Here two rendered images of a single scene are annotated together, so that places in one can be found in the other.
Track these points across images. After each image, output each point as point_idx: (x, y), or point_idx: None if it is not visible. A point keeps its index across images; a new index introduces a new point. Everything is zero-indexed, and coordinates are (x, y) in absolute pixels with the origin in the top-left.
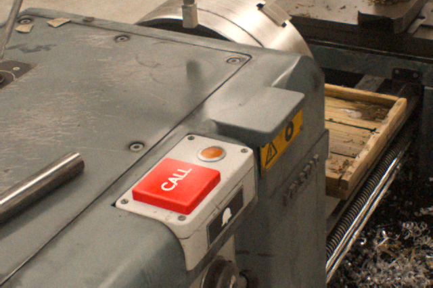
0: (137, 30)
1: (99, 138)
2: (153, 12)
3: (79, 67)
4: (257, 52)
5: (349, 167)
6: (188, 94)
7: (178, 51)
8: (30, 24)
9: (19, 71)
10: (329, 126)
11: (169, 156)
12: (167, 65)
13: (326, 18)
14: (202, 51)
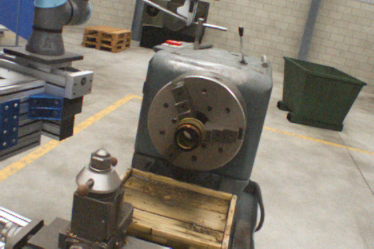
0: (218, 63)
1: (198, 51)
2: (228, 81)
3: (222, 60)
4: (171, 53)
5: (128, 171)
6: (184, 51)
7: (197, 57)
8: (257, 71)
9: (239, 63)
10: (142, 205)
11: (179, 46)
12: (197, 56)
13: (163, 248)
14: (189, 56)
